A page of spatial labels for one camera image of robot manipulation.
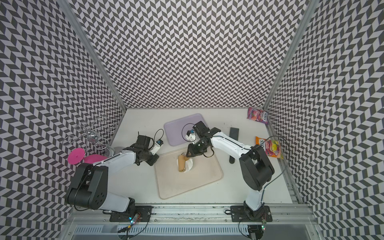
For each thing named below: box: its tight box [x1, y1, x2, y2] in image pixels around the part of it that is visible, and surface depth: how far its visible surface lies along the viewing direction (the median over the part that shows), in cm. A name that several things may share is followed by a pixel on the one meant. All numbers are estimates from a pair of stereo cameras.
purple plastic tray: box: [164, 113, 207, 146], surface depth 110 cm
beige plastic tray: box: [154, 147, 224, 200], surface depth 87 cm
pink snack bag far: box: [247, 107, 269, 125], surface depth 111 cm
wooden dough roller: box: [178, 154, 189, 172], surface depth 88 cm
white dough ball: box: [176, 158, 193, 173], surface depth 86 cm
